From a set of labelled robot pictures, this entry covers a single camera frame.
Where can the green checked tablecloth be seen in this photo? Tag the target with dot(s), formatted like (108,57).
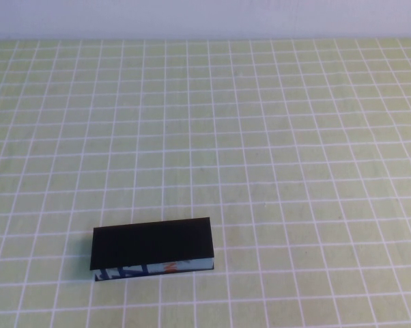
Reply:
(260,136)

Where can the black printed glasses case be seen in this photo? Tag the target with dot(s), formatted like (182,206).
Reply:
(151,242)

